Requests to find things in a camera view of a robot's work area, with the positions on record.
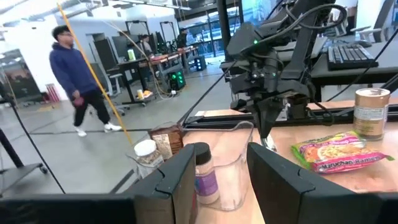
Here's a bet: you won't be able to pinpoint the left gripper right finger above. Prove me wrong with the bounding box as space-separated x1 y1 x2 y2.
246 142 398 224

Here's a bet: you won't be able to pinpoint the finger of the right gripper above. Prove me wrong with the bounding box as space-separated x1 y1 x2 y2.
267 102 284 139
254 103 269 139

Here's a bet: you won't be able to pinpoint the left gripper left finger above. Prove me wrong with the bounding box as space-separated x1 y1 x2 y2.
0 143 198 224

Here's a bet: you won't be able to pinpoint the white cap bagel seasoning jar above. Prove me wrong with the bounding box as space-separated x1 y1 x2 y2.
133 139 165 179

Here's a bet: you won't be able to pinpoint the purple label spice jar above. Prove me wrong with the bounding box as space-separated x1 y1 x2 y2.
193 142 221 205

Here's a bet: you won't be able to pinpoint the dark brown snack pack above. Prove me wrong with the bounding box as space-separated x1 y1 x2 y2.
147 122 185 161

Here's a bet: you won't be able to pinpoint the clear plastic bin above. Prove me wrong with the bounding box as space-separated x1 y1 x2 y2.
126 120 255 212

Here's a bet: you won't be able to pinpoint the black wheeled cart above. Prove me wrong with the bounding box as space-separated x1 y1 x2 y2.
0 126 50 197

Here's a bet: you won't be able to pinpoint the black computer keyboard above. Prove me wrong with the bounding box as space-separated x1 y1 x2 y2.
326 43 380 72

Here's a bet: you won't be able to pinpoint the black computer tower green lights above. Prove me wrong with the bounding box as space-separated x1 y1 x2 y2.
167 69 187 91

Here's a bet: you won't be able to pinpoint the tan lidded can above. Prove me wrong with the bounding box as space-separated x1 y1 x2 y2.
352 87 391 141

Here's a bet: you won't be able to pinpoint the person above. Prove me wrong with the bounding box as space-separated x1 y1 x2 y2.
176 27 191 49
49 24 123 138
140 34 154 58

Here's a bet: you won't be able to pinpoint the grey desk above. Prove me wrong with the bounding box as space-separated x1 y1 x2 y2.
217 34 398 103

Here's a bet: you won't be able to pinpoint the black cart with orange items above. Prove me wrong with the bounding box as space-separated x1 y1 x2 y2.
120 88 158 108

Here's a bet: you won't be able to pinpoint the red white striped object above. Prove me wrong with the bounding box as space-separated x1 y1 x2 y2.
45 83 62 103

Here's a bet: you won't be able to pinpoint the grey office chair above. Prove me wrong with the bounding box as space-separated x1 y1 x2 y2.
104 72 131 116

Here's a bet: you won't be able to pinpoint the black background table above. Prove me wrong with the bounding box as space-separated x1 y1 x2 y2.
116 45 200 106

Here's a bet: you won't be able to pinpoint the black aluminium table frame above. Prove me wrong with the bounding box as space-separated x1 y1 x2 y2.
182 104 398 130

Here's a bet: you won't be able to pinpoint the thin black cable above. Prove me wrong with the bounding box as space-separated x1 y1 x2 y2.
0 90 67 195

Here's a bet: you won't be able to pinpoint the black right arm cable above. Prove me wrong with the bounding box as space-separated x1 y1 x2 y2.
284 0 349 32

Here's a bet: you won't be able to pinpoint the yellow hanging cable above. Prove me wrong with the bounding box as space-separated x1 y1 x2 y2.
56 2 134 146

